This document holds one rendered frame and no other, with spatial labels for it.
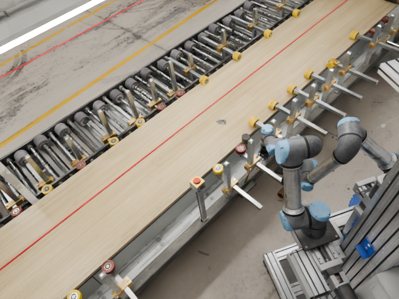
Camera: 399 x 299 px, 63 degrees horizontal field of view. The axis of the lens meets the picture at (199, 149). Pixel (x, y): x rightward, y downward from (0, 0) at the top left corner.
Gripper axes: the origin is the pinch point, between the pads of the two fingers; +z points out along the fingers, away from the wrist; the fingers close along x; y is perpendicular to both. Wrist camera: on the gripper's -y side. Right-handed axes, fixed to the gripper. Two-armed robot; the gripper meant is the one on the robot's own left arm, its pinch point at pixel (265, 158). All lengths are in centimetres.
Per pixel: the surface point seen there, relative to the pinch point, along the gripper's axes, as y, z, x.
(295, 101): -45.1, -16.6, 6.7
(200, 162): 15.3, 9.1, -44.6
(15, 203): 99, 13, -161
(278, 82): -90, 9, -18
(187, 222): 53, 37, -41
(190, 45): -123, 14, -123
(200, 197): 49, -6, -27
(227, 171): 24.9, -7.0, -18.2
